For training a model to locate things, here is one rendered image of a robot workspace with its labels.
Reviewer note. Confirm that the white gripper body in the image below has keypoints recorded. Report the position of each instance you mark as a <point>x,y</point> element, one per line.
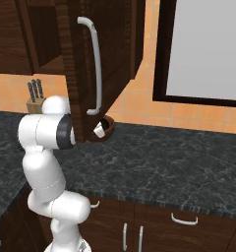
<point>99,132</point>

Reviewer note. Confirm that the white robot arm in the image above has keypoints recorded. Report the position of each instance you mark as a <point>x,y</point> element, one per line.
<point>43,170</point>

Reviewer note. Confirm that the brown bowl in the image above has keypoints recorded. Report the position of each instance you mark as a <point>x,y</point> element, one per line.
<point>109,126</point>

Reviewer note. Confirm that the dark wood base cabinet door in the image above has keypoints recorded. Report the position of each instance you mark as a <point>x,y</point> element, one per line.
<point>103,233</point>
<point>15,226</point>
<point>162,242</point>

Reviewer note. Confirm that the wooden knife block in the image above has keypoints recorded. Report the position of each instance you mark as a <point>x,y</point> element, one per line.
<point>34,106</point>

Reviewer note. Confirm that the dark wood drawer front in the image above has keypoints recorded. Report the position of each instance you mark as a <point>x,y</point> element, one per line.
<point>115,205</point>
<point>215,226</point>

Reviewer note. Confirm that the dark framed window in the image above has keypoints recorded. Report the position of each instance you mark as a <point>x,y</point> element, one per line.
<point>205,49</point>

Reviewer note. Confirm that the dark wood wall cabinet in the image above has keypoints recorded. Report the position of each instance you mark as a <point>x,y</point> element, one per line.
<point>11,36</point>

